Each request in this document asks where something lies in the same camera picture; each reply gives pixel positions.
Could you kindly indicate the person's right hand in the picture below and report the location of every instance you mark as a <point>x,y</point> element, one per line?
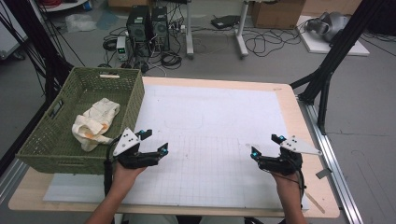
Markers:
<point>289,185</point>

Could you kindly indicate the white foam board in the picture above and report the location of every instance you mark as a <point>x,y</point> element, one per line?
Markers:
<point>317,46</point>

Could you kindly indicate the black computer tower green sticker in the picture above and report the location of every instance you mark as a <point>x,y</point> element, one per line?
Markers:
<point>137,28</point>

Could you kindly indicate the large brown cardboard box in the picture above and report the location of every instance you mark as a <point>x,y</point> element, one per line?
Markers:
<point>277,14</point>

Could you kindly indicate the aluminium rail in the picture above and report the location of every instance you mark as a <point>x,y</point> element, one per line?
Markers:
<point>334,161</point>

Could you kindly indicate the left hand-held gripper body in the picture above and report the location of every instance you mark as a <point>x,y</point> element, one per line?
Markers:
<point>137,157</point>

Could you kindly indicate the black metal frame stand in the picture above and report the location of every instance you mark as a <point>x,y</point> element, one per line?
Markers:
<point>336,49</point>
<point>46,56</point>

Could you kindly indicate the person's lap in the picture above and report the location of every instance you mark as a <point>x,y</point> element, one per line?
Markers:
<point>155,220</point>

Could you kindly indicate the cream egg-print towel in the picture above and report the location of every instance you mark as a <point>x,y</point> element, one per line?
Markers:
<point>93,124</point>

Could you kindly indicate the green woven plastic basket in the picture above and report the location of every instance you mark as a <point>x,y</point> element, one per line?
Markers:
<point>62,146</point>

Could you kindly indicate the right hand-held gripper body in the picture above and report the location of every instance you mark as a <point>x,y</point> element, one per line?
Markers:
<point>281,163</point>

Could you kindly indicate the grey power supply unit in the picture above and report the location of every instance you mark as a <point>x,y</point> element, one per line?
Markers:
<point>122,48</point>

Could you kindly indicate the person's left hand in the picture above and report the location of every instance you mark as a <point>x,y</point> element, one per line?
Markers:
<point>126,179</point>

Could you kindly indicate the clear plastic bag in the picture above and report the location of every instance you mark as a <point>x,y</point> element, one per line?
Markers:
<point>80,22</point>

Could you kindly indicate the white grid mat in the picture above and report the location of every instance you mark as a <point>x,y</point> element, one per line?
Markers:
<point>211,118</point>

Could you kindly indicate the grey headset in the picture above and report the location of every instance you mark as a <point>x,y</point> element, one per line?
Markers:
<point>330,25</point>

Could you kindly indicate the grey tape piece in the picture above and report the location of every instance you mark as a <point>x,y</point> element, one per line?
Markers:
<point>323,173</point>

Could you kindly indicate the black flat device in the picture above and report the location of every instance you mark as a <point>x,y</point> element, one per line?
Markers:
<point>224,21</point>

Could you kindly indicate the white desk leg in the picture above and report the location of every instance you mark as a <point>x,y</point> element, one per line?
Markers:
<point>189,31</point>
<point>241,34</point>

